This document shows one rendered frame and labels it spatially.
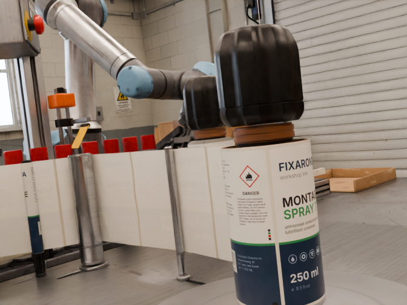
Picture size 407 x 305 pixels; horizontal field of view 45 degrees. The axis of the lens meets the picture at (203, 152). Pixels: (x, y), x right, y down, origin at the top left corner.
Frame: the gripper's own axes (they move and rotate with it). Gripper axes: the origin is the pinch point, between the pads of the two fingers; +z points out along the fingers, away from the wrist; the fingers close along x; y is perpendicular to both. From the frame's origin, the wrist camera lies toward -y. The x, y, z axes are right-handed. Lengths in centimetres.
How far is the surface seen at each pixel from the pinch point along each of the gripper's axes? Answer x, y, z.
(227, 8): 282, -342, -357
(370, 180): 70, 14, -31
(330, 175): 86, -12, -39
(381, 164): 375, -141, -165
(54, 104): -31.1, -6.8, -9.6
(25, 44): -43.6, -0.5, -15.5
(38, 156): -33.7, 1.5, 4.0
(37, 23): -43.6, 1.7, -19.8
